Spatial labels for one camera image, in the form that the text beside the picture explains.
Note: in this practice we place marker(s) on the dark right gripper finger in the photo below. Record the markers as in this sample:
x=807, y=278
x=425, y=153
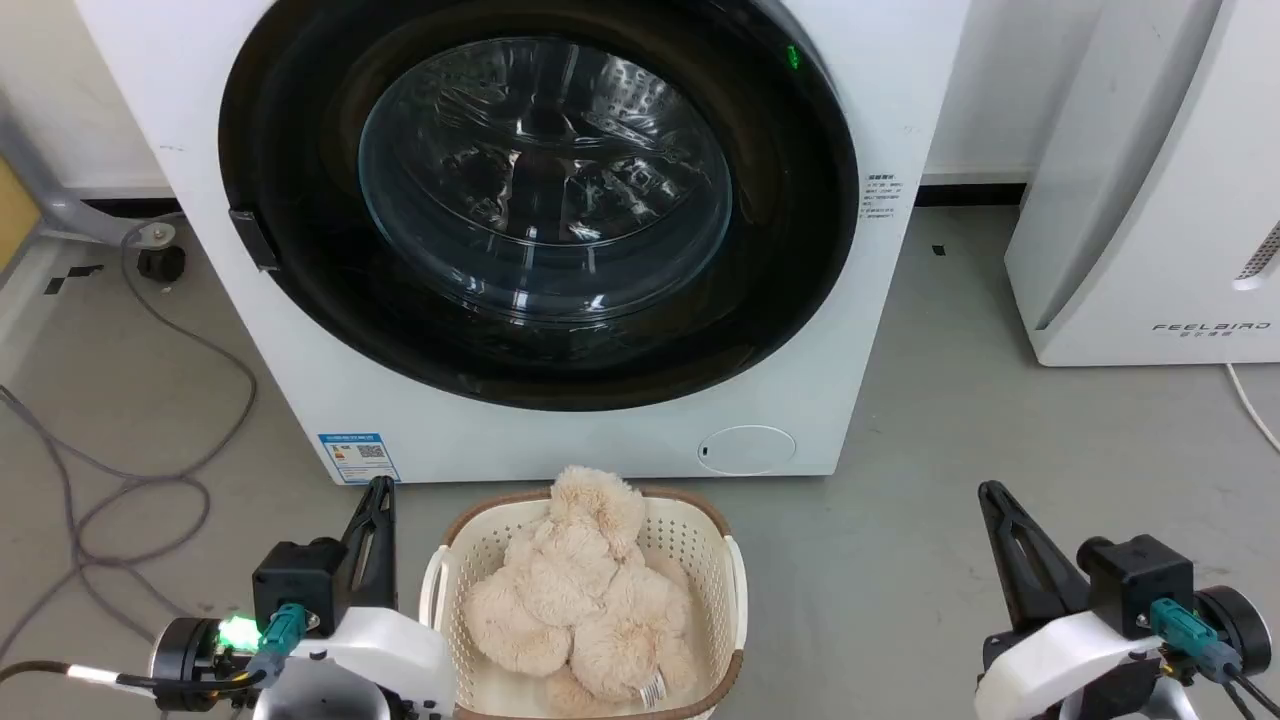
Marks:
x=1015, y=580
x=1055, y=585

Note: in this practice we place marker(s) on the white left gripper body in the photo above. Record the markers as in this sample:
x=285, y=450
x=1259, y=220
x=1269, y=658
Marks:
x=390, y=655

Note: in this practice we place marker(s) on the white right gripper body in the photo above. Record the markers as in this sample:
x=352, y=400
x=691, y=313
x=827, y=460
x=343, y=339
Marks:
x=1060, y=665

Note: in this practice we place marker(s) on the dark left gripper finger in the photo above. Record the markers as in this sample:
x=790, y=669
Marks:
x=352, y=575
x=384, y=560

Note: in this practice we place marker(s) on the left arm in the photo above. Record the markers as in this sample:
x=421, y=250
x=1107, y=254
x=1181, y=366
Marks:
x=185, y=652

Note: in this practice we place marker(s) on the white front-load washing machine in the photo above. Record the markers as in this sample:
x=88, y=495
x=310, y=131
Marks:
x=300, y=410

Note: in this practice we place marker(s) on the black round glass door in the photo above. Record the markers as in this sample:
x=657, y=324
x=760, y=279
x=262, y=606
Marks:
x=300, y=300

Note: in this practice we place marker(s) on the blue energy label sticker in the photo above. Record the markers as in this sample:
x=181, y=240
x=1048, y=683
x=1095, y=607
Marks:
x=358, y=457

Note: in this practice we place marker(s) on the beige plush teddy bear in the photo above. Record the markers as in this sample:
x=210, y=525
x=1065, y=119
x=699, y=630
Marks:
x=575, y=590

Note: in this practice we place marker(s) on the oval white filter cover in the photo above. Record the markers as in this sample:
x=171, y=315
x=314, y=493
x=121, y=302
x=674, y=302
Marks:
x=747, y=450

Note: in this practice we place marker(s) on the cream plastic laundry basket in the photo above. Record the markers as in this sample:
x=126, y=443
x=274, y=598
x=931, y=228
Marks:
x=692, y=540

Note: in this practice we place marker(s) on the black caster wheel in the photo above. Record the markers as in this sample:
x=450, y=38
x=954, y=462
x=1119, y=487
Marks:
x=162, y=263

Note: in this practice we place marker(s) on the white Feelbird appliance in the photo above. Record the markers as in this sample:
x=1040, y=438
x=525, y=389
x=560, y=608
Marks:
x=1150, y=200

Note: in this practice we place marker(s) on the small printed text sticker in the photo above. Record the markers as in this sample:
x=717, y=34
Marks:
x=883, y=197

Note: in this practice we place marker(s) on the yellow wooden board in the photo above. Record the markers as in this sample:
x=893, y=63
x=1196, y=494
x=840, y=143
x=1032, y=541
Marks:
x=14, y=215

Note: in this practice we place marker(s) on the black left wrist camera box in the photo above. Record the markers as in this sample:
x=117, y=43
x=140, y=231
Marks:
x=296, y=578

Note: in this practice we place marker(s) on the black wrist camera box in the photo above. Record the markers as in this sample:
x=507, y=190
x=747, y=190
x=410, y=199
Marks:
x=296, y=578
x=1140, y=580

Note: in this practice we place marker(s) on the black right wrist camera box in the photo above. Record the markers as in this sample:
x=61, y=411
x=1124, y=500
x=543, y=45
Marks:
x=1140, y=580

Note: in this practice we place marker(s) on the grey metal frame leg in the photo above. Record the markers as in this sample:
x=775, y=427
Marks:
x=60, y=205

